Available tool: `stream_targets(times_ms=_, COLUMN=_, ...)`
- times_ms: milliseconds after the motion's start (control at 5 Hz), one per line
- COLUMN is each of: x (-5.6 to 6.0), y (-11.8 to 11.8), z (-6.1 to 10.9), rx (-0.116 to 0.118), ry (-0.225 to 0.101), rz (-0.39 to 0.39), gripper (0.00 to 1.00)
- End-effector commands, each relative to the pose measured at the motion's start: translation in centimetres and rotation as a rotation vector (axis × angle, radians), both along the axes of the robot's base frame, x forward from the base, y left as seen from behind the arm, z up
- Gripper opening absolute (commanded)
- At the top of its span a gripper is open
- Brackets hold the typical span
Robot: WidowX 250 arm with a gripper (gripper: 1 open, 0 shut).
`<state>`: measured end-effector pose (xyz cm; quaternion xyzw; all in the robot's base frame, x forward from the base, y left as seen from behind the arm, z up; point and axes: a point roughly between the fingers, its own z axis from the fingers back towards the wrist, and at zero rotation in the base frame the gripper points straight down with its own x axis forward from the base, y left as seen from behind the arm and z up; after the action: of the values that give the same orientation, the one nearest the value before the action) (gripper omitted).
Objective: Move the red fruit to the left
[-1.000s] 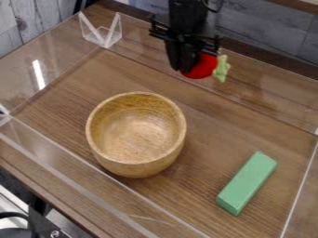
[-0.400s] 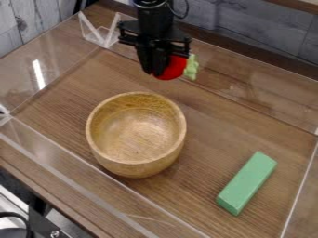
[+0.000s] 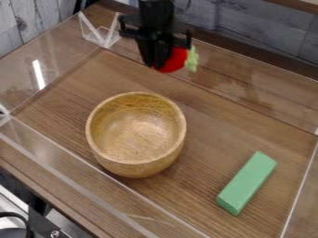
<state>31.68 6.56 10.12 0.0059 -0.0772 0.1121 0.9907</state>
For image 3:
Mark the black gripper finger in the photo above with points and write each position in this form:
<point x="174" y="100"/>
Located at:
<point x="146" y="50"/>
<point x="162" y="45"/>

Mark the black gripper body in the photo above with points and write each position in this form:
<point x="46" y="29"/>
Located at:
<point x="174" y="31"/>

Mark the red plush fruit green leaves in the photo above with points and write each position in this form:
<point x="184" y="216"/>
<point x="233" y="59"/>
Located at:
<point x="181" y="58"/>

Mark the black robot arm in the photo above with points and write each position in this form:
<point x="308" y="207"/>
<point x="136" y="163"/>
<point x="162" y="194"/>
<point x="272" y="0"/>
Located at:
<point x="156" y="13"/>

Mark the wooden bowl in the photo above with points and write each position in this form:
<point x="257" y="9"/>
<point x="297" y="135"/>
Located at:
<point x="136" y="131"/>

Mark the green rectangular block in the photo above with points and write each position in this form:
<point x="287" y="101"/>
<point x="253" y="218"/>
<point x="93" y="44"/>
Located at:
<point x="245" y="184"/>

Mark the clear acrylic tray enclosure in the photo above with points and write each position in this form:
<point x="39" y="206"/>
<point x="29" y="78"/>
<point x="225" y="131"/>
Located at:
<point x="245" y="107"/>

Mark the black metal bracket with cable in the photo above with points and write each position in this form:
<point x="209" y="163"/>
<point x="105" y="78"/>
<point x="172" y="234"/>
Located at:
<point x="37" y="226"/>

